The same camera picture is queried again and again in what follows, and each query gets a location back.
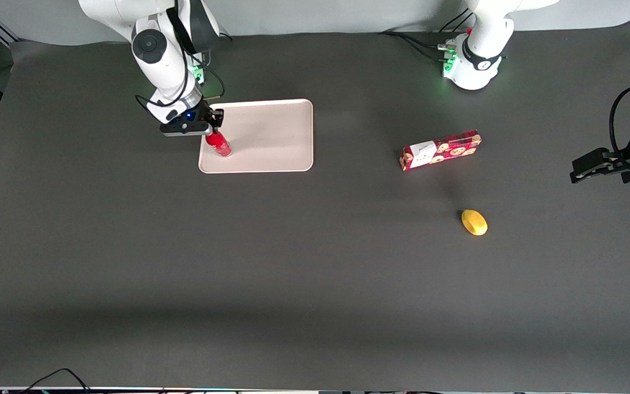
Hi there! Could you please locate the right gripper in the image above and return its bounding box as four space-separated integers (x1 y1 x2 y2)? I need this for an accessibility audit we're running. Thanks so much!
147 101 225 134

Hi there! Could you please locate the red coke bottle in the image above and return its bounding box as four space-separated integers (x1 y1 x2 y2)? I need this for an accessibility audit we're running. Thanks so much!
206 129 233 158

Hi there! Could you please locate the beige plastic tray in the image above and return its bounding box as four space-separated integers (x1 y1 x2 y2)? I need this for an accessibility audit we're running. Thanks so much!
199 98 314 174

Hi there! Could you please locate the yellow lemon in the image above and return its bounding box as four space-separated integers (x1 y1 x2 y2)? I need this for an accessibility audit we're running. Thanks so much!
461 209 488 236

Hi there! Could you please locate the red cookie box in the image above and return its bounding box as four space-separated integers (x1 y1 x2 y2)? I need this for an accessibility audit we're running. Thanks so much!
400 129 482 172

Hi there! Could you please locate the dark grey table mat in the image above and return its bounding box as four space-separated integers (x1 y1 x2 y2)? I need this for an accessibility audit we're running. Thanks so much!
0 19 630 390

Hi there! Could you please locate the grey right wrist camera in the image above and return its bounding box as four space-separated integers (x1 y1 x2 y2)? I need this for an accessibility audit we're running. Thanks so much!
160 121 213 137

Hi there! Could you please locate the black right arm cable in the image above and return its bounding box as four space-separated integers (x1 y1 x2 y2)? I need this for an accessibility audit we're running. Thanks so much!
136 0 225 110

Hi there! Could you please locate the black left base cable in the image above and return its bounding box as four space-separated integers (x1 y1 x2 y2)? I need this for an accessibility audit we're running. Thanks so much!
438 7 471 33
378 31 447 62

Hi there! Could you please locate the thin black cable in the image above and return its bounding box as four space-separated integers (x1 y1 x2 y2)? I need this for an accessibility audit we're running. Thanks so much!
20 368 92 394

